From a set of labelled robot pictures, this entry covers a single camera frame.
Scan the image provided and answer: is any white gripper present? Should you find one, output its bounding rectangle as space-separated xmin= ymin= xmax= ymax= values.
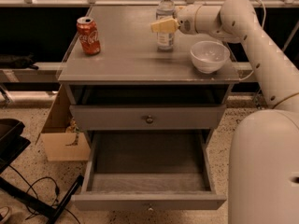
xmin=150 ymin=5 xmax=199 ymax=35

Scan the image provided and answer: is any clear plastic water bottle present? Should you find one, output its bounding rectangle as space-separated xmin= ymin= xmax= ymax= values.
xmin=156 ymin=0 xmax=175 ymax=50

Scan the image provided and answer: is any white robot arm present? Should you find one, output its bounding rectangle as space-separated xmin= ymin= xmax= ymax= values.
xmin=150 ymin=0 xmax=299 ymax=224

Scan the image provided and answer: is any grey wooden drawer cabinet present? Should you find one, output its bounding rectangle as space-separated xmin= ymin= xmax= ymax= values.
xmin=56 ymin=5 xmax=241 ymax=212

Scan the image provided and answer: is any closed grey middle drawer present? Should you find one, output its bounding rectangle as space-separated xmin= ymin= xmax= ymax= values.
xmin=70 ymin=105 xmax=226 ymax=131

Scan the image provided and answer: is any open grey lower drawer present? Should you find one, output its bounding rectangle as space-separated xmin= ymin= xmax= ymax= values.
xmin=72 ymin=130 xmax=226 ymax=211

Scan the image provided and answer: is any white ceramic bowl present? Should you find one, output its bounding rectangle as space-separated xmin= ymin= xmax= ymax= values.
xmin=190 ymin=41 xmax=230 ymax=74

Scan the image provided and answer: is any red Coca-Cola can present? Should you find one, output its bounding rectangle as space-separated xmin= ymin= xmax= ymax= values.
xmin=77 ymin=17 xmax=101 ymax=55

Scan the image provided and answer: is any cardboard box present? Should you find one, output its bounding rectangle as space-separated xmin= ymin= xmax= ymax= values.
xmin=40 ymin=87 xmax=90 ymax=161

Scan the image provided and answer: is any black bag on shelf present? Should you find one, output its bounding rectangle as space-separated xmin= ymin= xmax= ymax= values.
xmin=0 ymin=54 xmax=39 ymax=70

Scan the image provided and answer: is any black metal stand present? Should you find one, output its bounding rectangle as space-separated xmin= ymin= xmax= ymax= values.
xmin=0 ymin=119 xmax=83 ymax=224

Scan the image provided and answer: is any white shoe tip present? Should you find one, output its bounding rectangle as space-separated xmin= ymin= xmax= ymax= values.
xmin=0 ymin=206 xmax=11 ymax=224

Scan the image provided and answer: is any black cable on floor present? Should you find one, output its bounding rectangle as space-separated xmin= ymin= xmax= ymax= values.
xmin=7 ymin=164 xmax=81 ymax=224

